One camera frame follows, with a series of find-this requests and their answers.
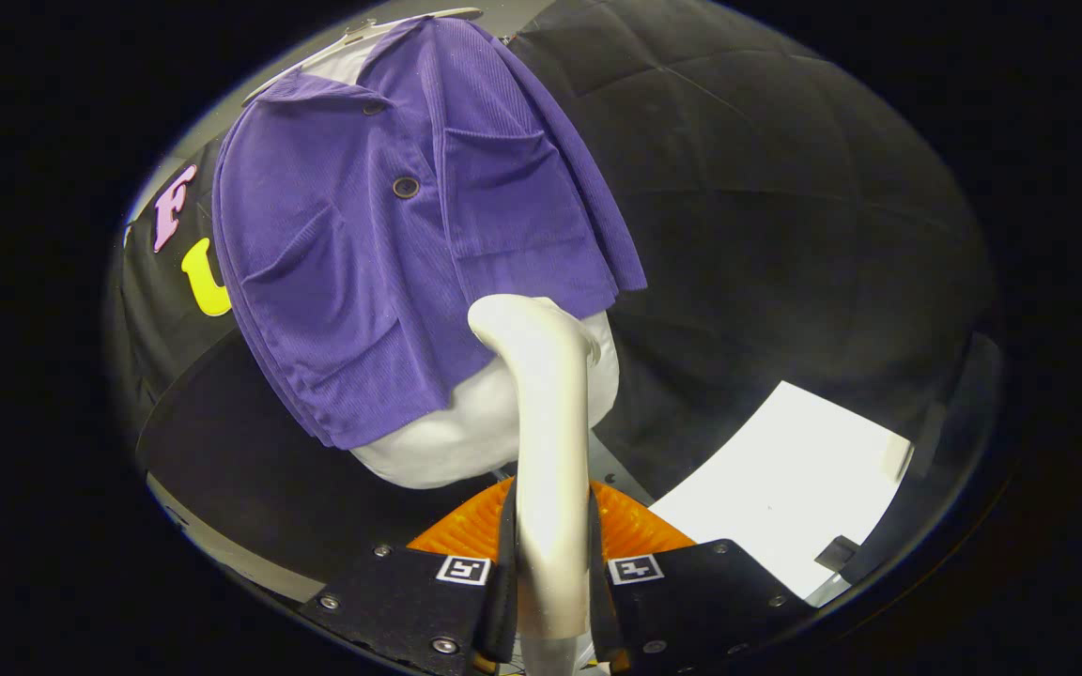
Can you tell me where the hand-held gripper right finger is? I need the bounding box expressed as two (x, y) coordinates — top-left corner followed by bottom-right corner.
(588, 480), (816, 673)

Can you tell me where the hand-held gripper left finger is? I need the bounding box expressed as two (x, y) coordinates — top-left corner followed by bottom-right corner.
(301, 476), (520, 673)

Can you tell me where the white garment steamer with hose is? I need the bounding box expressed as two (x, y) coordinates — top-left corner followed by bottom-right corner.
(468, 294), (603, 676)

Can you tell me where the purple corduroy jacket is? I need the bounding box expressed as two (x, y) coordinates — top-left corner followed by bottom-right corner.
(212, 16), (648, 452)

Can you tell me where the white clothes hanger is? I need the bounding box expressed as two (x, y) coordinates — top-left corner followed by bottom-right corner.
(242, 8), (484, 104)

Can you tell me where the white flat floor board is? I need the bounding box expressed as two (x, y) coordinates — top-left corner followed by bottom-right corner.
(647, 380), (915, 600)

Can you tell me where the small black block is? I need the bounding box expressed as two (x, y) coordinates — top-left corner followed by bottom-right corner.
(815, 535), (863, 574)

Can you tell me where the metal mannequin stand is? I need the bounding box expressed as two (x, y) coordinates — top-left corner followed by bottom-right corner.
(494, 432), (659, 508)

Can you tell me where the white mannequin torso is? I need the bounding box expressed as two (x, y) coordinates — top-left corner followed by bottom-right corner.
(301, 38), (622, 490)

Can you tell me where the grey cabinet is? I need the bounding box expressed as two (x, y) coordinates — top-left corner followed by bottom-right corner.
(134, 329), (504, 605)

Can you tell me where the black backdrop cloth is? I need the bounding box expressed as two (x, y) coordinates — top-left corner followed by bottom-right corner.
(104, 0), (1002, 499)

